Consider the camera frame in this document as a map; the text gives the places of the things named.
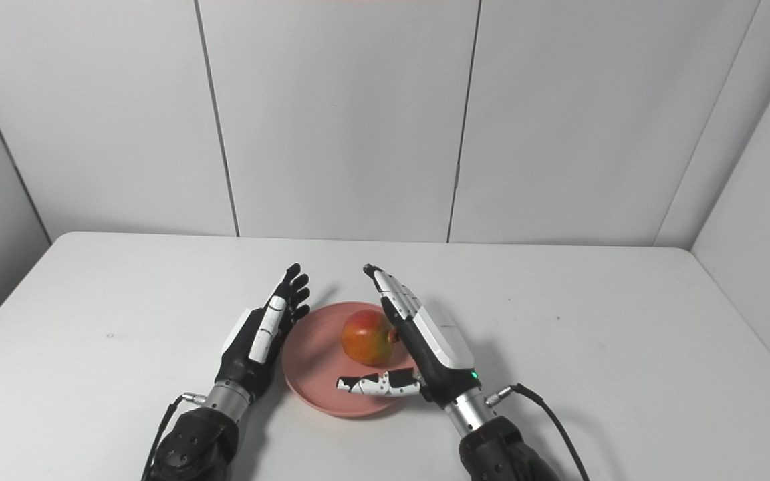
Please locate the red yellow pomegranate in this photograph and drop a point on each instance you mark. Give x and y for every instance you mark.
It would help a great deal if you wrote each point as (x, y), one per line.
(366, 337)

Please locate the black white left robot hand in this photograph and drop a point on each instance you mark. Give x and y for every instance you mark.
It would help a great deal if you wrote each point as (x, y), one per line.
(244, 361)

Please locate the pink round plate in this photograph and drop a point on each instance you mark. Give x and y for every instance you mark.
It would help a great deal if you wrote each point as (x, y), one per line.
(315, 374)

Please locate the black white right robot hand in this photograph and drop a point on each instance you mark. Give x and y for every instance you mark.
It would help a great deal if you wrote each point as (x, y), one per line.
(435, 347)

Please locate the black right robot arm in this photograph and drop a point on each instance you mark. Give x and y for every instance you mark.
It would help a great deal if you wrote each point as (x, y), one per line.
(498, 447)

